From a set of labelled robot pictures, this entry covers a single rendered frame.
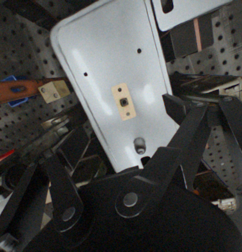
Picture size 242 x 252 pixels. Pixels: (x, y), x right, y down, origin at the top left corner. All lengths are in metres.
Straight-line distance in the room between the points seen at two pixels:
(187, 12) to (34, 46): 0.59
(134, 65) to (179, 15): 0.12
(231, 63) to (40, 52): 0.83
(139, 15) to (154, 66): 0.10
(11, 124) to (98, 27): 0.72
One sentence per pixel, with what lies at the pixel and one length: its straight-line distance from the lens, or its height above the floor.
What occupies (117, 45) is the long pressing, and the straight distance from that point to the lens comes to 0.32.
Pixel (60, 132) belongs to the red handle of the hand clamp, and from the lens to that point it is 0.30.
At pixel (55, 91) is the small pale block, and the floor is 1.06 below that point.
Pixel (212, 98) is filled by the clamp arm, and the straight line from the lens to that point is 0.29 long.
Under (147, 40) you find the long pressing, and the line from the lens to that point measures 0.32.
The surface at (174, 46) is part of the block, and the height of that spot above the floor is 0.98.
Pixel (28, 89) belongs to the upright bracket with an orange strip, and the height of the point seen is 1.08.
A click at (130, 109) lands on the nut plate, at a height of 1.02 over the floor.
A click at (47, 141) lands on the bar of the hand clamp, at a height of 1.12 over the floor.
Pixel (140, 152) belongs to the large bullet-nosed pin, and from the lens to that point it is 0.32.
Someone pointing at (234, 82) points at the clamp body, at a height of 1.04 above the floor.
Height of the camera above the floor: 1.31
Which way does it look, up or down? 67 degrees down
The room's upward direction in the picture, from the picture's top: 176 degrees counter-clockwise
